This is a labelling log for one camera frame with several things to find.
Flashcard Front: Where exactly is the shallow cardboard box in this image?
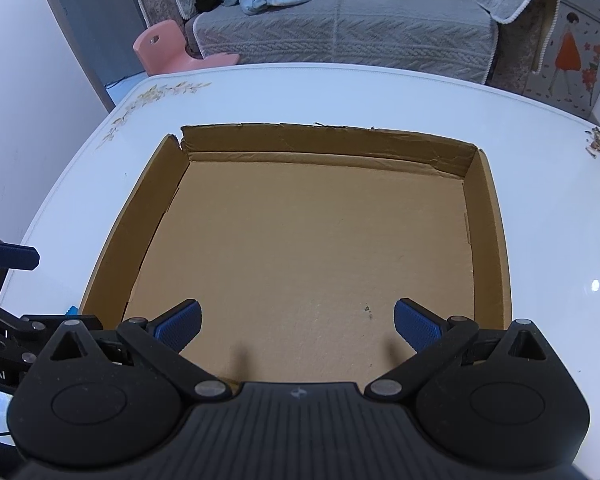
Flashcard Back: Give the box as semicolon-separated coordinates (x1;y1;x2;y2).
79;122;512;391

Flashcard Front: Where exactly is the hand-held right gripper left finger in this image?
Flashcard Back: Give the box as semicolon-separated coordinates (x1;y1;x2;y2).
40;299;233;402

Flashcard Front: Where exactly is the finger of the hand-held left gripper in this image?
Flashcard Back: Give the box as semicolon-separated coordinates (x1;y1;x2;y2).
0;222;41;311
19;314;105;358

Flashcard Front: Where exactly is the orange dress figure sticker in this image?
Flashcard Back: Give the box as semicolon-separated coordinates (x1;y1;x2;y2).
547;12;600;101

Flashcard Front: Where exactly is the grey covered sofa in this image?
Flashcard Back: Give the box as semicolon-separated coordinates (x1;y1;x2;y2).
130;0;563;86

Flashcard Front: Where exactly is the pink plastic stool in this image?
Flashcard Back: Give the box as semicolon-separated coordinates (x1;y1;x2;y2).
132;19;241;76

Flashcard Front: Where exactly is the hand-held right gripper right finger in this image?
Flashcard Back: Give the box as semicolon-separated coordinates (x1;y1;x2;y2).
364;297;561;402

